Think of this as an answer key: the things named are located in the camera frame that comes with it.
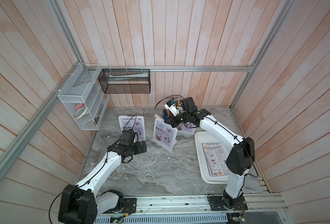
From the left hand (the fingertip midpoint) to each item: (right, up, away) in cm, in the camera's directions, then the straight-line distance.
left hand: (139, 149), depth 84 cm
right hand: (+15, +18, -1) cm, 24 cm away
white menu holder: (-3, +16, +5) cm, 17 cm away
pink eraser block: (-36, +27, -3) cm, 45 cm away
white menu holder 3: (+29, +12, +16) cm, 35 cm away
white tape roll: (-35, +23, -3) cm, 42 cm away
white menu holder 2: (+15, +8, +4) cm, 18 cm away
